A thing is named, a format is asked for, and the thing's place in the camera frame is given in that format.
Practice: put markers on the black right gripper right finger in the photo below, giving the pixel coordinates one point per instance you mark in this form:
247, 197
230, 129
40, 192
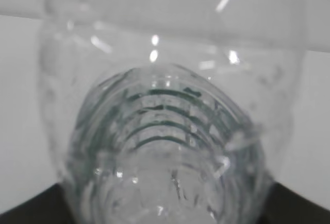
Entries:
283, 205

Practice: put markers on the clear water bottle green label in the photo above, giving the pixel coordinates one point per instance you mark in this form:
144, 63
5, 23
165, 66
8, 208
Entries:
169, 111

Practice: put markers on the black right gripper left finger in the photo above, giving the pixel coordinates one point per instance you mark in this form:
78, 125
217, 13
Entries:
48, 207

